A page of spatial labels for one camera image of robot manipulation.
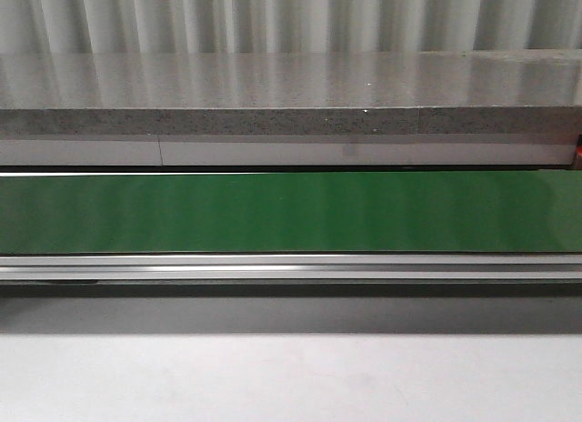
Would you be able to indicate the green conveyor belt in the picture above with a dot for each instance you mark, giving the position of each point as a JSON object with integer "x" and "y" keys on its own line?
{"x": 426, "y": 211}

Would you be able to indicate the aluminium conveyor frame rail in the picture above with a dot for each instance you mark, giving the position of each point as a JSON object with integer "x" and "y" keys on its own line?
{"x": 281, "y": 268}

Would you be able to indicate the white pleated curtain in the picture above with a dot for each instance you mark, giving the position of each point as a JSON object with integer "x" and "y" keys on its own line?
{"x": 277, "y": 26}

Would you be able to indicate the grey speckled stone counter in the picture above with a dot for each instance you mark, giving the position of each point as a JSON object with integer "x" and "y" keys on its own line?
{"x": 500, "y": 109}

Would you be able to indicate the red object at edge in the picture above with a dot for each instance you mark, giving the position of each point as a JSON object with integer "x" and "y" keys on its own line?
{"x": 577, "y": 164}

